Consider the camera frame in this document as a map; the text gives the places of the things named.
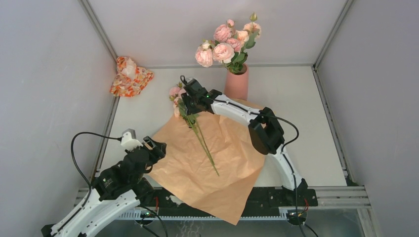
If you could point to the orange floral crumpled cloth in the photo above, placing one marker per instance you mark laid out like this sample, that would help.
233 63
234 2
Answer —
130 79

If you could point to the orange kraft wrapping paper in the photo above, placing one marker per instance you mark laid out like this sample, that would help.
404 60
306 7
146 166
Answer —
217 179

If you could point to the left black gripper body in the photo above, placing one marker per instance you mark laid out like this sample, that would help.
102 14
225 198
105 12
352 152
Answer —
156 154

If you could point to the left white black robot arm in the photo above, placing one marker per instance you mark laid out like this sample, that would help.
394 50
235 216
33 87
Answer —
116 190

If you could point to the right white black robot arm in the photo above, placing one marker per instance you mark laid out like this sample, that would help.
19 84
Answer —
266 133

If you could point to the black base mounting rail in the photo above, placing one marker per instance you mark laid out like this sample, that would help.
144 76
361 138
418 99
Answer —
262 202

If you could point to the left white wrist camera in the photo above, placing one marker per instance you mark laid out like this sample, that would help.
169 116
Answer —
129 141

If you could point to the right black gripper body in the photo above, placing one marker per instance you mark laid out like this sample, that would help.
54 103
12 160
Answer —
191 104

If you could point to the pink flower stem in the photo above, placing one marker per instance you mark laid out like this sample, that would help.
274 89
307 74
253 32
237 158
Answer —
220 49
247 39
180 111
179 91

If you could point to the pink cylindrical vase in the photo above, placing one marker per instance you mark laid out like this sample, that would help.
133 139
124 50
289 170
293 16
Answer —
237 85

